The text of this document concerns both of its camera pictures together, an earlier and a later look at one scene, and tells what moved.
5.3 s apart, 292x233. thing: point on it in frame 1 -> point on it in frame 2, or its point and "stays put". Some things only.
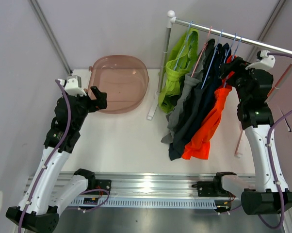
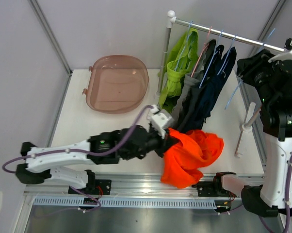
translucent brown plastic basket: (124, 78) stays put
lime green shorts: (184, 59) stays put
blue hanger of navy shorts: (230, 48) stays put
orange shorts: (198, 148) -> (181, 165)
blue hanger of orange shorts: (233, 55) -> (240, 77)
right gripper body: (238, 67) -> (259, 72)
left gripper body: (90, 105) -> (154, 142)
